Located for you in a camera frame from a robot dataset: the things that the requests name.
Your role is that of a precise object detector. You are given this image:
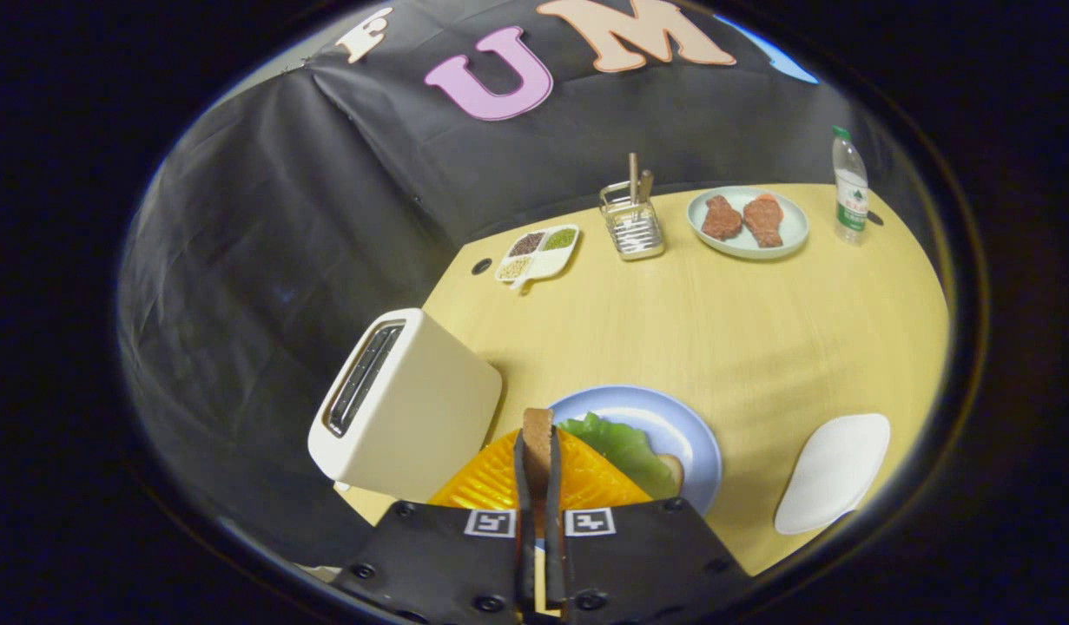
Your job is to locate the clear plastic water bottle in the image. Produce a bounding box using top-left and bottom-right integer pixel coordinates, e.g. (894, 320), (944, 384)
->
(831, 126), (869, 246)

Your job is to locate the white divided condiment dish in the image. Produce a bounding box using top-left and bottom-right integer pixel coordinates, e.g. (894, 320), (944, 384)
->
(495, 224), (580, 292)

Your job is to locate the white toaster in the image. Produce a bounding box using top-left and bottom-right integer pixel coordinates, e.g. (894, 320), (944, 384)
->
(307, 308), (504, 504)

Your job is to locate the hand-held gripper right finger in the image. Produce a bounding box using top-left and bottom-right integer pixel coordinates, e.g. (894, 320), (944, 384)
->
(544, 425), (752, 625)

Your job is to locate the white plate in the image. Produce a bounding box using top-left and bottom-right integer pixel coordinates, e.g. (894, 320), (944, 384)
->
(775, 413), (892, 536)

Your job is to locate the metal wire utensil holder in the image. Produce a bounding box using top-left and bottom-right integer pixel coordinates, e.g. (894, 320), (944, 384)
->
(598, 181), (666, 261)

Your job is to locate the blue plate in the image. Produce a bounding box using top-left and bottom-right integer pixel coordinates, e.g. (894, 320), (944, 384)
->
(547, 385), (723, 517)

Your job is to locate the green lettuce leaf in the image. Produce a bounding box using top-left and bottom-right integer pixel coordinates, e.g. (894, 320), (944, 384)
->
(558, 412), (681, 501)

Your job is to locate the pale green plate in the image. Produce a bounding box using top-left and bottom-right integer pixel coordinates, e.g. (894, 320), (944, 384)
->
(687, 186), (810, 260)

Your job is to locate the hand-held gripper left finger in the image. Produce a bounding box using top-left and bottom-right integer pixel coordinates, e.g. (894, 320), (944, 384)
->
(334, 430), (539, 625)

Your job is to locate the brown meat patty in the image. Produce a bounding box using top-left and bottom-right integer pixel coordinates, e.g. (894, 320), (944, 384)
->
(701, 195), (743, 241)
(742, 194), (785, 248)

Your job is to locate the plain bread slice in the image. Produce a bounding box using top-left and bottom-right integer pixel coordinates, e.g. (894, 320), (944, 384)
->
(522, 408), (555, 539)

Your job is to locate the black backdrop cloth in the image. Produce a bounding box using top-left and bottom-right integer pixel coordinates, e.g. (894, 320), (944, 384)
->
(117, 0), (934, 565)

